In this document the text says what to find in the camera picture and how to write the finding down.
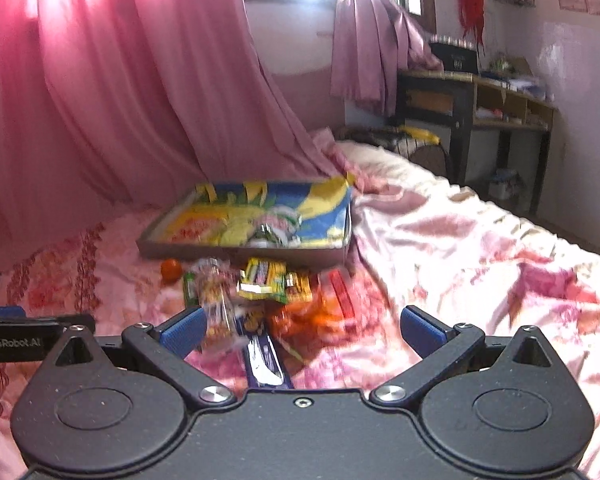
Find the black box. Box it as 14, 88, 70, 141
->
428, 35, 481, 75

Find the red hanging decoration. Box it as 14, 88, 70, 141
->
455, 0, 486, 46

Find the orange transparent packet red label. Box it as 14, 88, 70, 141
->
270, 267, 361, 363

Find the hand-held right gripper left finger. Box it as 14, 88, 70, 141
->
37, 305, 237, 409

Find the colourful cartoon tray lining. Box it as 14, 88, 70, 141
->
150, 180, 353, 251

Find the purple curtain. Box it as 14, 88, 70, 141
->
330, 0, 443, 113

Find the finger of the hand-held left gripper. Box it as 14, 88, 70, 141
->
0, 306, 97, 334

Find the yellow purple striped packet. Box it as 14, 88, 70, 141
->
237, 257, 288, 303

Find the pink curtain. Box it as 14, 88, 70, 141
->
0, 0, 351, 281

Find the white green snack packet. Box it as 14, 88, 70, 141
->
252, 205, 303, 248

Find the grey tray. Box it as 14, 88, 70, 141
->
136, 177, 355, 267

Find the pink floral blanket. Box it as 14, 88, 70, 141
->
0, 127, 600, 480

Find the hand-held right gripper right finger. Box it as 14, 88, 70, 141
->
369, 305, 567, 407

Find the yellow cloth item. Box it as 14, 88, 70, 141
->
400, 126, 441, 143

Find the white storage container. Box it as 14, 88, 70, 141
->
487, 167, 523, 206

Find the wooden desk black frame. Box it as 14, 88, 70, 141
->
395, 67, 558, 216

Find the clear candy packet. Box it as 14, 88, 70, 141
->
195, 257, 248, 356

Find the dark blue packet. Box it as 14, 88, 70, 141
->
235, 310, 293, 391

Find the dark chair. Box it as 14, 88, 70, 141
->
340, 127, 453, 183

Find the golden snack packet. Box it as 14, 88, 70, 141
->
285, 270, 313, 303

